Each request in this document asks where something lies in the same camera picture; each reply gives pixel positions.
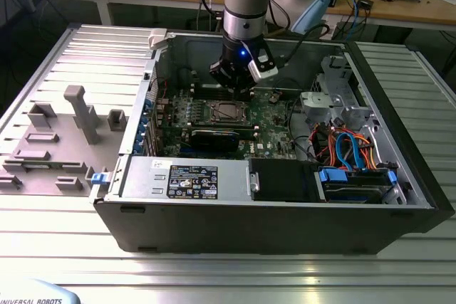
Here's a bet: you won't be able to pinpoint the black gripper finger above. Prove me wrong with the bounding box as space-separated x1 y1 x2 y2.
209 61 240 100
234 68 258 103

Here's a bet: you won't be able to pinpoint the metal socket cover frame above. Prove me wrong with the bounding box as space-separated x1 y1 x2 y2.
210 101 250 122

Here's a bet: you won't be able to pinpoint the silver CPU with green edge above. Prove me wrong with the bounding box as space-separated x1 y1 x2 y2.
217 104 239 120

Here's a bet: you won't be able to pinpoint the CPU socket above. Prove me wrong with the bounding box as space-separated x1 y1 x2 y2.
209 100 252 123

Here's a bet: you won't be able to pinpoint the green motherboard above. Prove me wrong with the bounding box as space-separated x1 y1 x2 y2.
156 85 304 162

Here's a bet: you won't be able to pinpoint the black graphics card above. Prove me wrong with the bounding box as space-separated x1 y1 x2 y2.
190 128 240 153

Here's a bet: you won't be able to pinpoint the silver metal disk bay cage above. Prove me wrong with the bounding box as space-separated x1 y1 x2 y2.
299 55 379 134

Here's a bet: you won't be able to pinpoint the beige plastic case latch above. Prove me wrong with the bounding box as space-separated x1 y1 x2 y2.
147 28 168 51

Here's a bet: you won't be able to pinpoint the grey power supply unit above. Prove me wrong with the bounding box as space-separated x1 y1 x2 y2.
120 156 250 201

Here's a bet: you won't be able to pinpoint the black and grey PC case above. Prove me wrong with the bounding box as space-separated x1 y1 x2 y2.
88 28 456 256

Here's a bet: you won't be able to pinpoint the hard disk in blue carrier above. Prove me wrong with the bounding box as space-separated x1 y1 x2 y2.
318 167 398 205

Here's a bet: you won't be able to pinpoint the blue plastic case latch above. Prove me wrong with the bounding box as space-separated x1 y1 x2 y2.
91 172 110 187

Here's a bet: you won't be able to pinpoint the grey parts rack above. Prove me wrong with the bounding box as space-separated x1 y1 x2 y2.
0 85 129 196

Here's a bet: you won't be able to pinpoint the green RAM stick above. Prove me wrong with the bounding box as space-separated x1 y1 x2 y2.
19 162 71 171

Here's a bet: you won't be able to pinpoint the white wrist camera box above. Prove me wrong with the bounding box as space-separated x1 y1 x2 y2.
246 43 279 81

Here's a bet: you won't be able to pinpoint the black camera cable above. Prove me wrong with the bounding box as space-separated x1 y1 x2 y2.
280 23 332 69

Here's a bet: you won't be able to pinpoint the red wire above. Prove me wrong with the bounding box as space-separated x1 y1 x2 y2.
308 123 335 162

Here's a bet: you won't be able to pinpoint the blue wire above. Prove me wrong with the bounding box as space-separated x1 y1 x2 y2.
336 132 368 172

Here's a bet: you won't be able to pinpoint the orange wire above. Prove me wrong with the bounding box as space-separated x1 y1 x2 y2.
327 125 375 170

